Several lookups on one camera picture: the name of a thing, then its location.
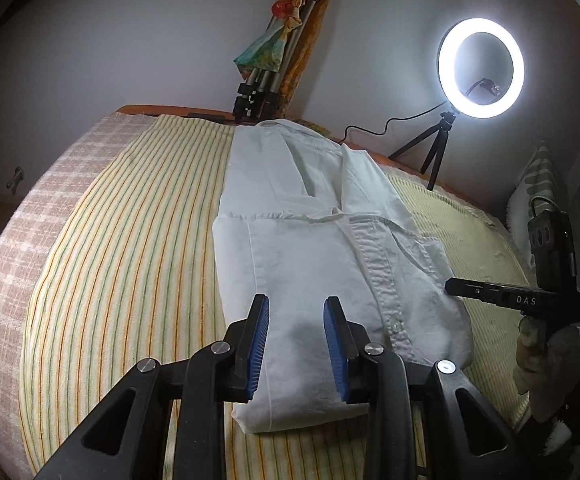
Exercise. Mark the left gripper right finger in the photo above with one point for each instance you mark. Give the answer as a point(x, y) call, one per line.
point(346, 341)

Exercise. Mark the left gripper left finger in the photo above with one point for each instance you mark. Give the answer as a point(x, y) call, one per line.
point(247, 339)

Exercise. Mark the white button-up shirt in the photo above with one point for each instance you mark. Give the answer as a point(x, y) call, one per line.
point(301, 219)

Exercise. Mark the right white gloved hand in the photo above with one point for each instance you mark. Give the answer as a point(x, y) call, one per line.
point(546, 373)

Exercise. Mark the green white patterned pillow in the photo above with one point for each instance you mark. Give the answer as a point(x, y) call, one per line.
point(539, 188)

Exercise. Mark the yellow striped bed blanket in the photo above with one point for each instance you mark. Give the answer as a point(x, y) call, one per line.
point(132, 274)

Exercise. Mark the black mini tripod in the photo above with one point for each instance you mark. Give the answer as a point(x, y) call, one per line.
point(440, 133)

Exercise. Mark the pink checked bed sheet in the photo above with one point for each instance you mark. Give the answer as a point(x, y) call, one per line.
point(25, 244)

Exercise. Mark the colourful patterned cloth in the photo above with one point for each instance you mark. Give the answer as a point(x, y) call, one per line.
point(302, 53)

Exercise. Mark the white ring light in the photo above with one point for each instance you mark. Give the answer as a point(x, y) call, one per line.
point(481, 68)

